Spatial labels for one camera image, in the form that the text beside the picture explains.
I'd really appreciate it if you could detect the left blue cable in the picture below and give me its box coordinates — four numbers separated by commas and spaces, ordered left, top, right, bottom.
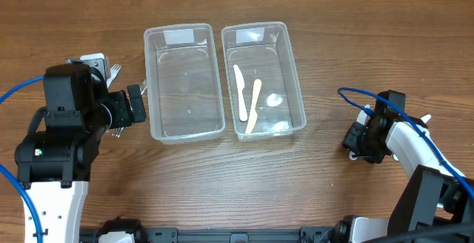
0, 75, 46, 243

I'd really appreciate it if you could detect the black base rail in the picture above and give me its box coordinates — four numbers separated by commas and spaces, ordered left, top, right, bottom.
72, 216, 399, 243

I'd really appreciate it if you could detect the white plastic fork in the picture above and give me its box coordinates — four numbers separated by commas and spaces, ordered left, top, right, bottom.
107, 64, 121, 87

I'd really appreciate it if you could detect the left clear plastic container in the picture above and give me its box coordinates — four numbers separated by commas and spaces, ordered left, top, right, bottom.
144, 23, 225, 144

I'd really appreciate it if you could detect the clear plastic container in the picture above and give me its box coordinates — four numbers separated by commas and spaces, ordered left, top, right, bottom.
144, 23, 225, 144
221, 21, 307, 142

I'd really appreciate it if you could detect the right clear plastic container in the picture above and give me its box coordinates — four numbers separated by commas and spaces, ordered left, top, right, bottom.
221, 21, 307, 142

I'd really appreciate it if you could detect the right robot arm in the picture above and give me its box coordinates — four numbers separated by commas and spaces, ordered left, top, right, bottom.
325, 90, 473, 242

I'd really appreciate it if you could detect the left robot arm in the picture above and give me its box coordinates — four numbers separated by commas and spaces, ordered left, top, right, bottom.
15, 62, 146, 242

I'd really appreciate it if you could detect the yellow plastic knife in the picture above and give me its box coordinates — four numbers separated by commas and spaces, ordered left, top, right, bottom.
245, 79, 262, 134

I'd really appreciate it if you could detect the metal fork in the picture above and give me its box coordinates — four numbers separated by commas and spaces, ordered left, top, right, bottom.
112, 79, 147, 138

